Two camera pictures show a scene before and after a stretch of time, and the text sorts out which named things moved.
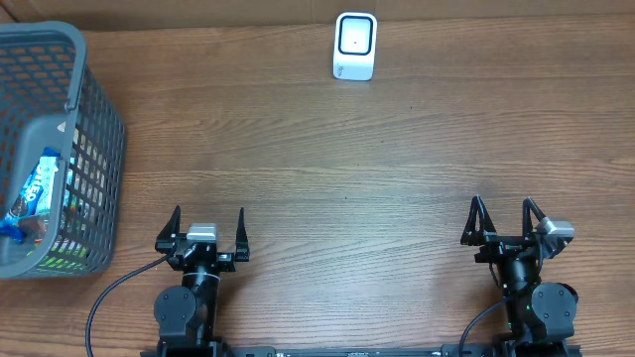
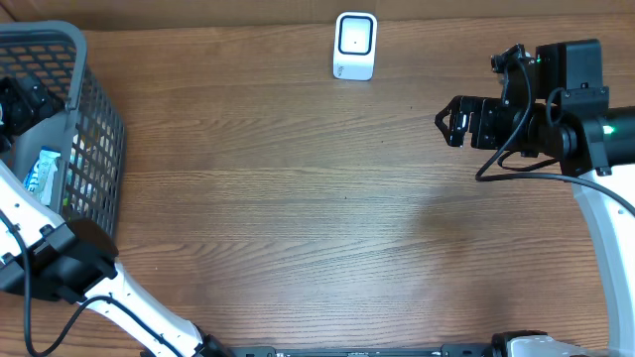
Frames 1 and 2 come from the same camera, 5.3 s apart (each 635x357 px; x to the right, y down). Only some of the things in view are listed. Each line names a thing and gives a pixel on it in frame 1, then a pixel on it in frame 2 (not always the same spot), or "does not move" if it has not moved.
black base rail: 345,351 does not move
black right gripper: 497,245 -> 482,108
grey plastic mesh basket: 50,99 does not move
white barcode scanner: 355,46 does not move
